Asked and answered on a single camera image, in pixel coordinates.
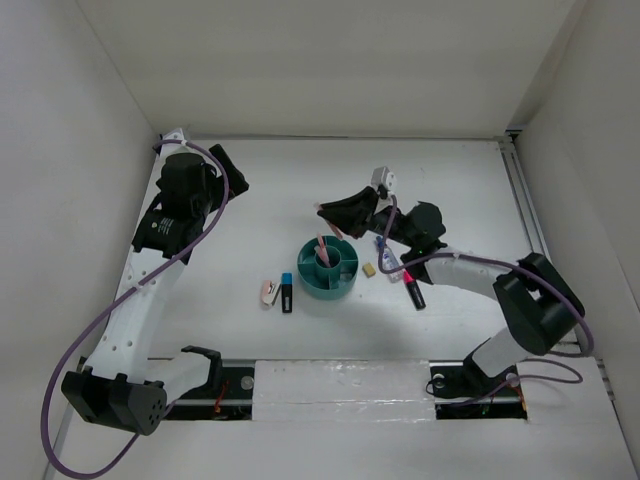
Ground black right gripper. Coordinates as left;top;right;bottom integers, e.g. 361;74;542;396
317;186;417;249

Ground red refill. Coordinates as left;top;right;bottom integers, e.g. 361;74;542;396
316;230;332;269

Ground small tan eraser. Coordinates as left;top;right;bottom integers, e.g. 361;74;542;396
362;263;376;278

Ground small blue capped glue bottle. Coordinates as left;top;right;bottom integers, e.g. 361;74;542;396
376;236;403;283

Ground pink mini stapler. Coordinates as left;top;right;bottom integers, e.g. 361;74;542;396
260;280;281;309

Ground pink wooden pencil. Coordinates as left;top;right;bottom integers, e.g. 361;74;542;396
313;202;344;240

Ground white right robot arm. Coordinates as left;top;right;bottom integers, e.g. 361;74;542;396
203;140;528;360

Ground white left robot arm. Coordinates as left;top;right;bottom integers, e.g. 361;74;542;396
61;144;249;436

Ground teal round desk organizer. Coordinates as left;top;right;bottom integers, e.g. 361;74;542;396
297;236;359;301

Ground blue black highlighter marker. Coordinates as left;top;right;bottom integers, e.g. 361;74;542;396
280;272;293;313

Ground pink black highlighter marker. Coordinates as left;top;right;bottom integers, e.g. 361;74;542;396
403;270;426;311

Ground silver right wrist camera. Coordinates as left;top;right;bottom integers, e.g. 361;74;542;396
371;166;397;200

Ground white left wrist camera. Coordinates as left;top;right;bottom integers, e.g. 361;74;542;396
159;127;191;150

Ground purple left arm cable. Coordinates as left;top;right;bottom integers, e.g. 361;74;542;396
40;140;232;476

